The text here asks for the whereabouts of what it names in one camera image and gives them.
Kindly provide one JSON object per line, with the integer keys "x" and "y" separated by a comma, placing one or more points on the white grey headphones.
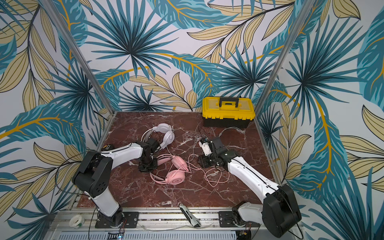
{"x": 163, "y": 128}

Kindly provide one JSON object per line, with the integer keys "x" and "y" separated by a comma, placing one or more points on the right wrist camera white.
{"x": 204, "y": 143}

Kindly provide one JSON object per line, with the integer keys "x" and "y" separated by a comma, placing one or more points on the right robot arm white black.
{"x": 280, "y": 211}

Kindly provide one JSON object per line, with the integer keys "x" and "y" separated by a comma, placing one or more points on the white tape roll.
{"x": 76, "y": 221}

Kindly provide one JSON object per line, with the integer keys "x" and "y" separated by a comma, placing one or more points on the pink headphones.
{"x": 173, "y": 177}

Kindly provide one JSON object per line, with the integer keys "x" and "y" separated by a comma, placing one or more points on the grey utility knife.
{"x": 189, "y": 216}

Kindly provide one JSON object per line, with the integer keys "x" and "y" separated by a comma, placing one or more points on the aluminium front rail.
{"x": 155, "y": 224}

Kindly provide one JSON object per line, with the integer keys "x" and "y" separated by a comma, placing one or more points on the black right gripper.
{"x": 207, "y": 160}

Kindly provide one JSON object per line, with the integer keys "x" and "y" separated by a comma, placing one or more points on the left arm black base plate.
{"x": 127, "y": 220}

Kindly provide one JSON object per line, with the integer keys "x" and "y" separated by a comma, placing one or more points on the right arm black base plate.
{"x": 228, "y": 219}

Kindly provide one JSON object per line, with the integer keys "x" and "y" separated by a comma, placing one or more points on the yellow black toolbox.
{"x": 225, "y": 112}

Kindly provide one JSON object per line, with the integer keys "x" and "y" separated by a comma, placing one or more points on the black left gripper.
{"x": 147, "y": 163}

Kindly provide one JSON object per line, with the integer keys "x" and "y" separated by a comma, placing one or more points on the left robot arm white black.
{"x": 93, "y": 175}

